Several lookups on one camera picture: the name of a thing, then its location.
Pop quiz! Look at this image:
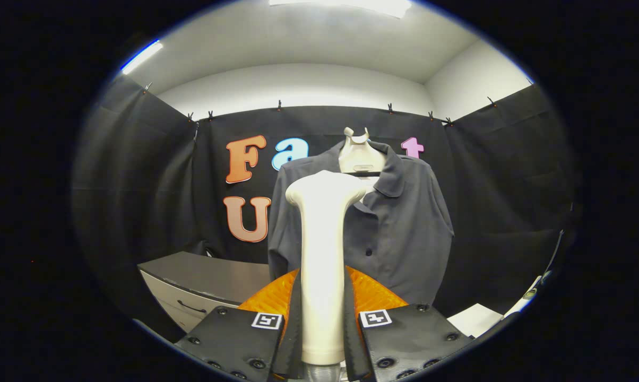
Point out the ceiling light strip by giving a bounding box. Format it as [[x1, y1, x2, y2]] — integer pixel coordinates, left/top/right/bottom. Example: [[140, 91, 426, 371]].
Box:
[[120, 40, 163, 75]]

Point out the white box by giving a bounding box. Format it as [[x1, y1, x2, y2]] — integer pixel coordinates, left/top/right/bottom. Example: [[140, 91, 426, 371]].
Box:
[[447, 303, 503, 337]]

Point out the black backdrop cloth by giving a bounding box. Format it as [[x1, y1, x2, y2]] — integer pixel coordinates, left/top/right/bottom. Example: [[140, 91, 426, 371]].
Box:
[[71, 74, 583, 340]]

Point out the ceiling light panel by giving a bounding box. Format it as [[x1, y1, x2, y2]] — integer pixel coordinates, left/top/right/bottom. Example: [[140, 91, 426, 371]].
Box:
[[269, 0, 413, 19]]

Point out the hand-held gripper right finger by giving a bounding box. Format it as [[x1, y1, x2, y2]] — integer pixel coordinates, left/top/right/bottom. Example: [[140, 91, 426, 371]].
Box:
[[343, 265, 474, 381]]

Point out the grey button shirt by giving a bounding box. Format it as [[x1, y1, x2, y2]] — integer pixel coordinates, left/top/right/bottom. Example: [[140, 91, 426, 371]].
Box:
[[267, 141, 454, 306]]

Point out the white side table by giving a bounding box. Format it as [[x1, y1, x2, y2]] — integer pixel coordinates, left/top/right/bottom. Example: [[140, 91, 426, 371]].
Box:
[[503, 275, 543, 319]]

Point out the cream garment steamer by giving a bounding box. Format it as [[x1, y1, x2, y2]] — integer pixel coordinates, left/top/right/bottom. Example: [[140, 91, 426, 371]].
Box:
[[285, 170, 368, 382]]

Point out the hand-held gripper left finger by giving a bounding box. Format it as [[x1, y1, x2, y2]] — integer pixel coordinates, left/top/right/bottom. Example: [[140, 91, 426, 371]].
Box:
[[174, 268, 304, 381]]

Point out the grey drawer cabinet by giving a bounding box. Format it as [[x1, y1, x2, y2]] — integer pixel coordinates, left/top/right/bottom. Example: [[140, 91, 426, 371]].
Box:
[[138, 251, 272, 334]]

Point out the row of black clips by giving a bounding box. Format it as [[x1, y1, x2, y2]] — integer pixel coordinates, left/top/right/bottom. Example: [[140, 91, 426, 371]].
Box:
[[143, 82, 498, 128]]

